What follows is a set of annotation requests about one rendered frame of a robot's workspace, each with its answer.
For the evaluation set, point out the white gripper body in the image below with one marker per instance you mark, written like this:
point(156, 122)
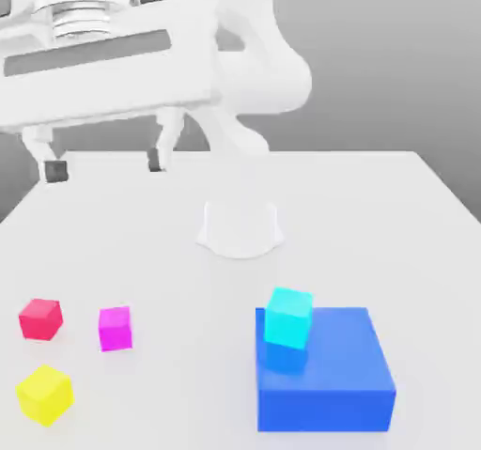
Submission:
point(112, 81)

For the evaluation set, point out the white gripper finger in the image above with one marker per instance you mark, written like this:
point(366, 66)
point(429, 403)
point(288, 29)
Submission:
point(165, 138)
point(43, 149)

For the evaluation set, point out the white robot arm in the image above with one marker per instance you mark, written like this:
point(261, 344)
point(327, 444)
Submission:
point(259, 74)

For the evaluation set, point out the small red cube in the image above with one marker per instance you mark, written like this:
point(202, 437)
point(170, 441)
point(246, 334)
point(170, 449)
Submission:
point(40, 319)

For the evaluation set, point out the small magenta cube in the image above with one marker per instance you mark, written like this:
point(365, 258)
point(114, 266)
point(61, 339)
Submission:
point(115, 328)

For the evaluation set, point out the small cyan cube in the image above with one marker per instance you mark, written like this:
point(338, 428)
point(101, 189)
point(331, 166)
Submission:
point(288, 318)

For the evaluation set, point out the small yellow cube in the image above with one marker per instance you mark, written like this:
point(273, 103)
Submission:
point(45, 395)

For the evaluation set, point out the large blue box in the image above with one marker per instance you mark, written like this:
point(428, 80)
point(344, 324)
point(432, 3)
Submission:
point(330, 378)

